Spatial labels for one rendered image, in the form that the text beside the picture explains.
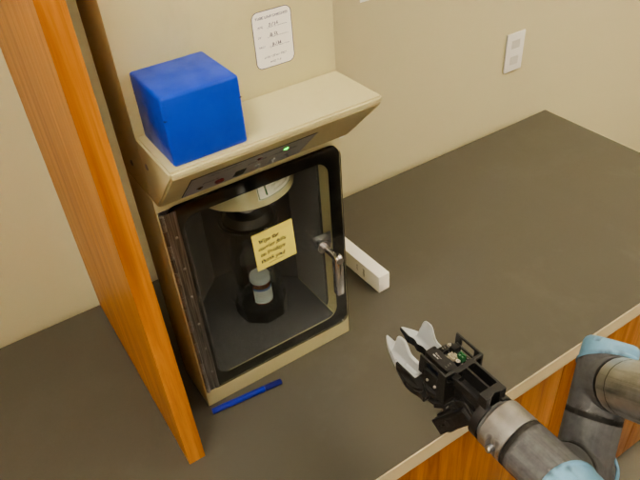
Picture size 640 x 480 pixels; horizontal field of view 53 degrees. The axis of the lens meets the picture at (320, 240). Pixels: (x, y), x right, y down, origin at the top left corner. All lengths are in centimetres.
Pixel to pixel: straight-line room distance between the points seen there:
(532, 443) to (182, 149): 56
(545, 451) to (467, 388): 13
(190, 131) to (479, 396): 50
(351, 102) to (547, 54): 128
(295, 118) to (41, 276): 79
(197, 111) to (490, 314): 82
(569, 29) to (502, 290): 98
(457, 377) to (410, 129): 100
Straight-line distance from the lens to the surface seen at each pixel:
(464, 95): 189
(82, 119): 75
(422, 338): 101
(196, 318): 107
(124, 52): 84
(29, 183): 136
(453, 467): 139
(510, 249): 155
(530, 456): 87
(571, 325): 140
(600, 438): 95
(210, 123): 78
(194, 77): 79
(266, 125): 85
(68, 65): 72
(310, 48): 95
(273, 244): 106
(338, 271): 110
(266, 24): 91
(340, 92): 92
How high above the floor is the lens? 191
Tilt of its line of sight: 39 degrees down
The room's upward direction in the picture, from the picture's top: 5 degrees counter-clockwise
